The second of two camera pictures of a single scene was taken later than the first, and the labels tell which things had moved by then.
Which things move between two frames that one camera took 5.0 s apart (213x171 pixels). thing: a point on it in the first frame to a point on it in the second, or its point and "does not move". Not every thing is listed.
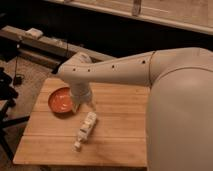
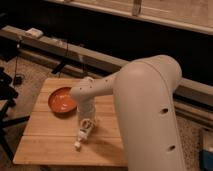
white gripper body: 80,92 to 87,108
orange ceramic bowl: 61,100 does not move
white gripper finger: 92,104 to 93,121
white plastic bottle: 85,130 does not move
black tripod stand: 8,95 does not move
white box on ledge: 34,32 does not move
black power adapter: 17,79 does not move
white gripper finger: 76,105 to 82,122
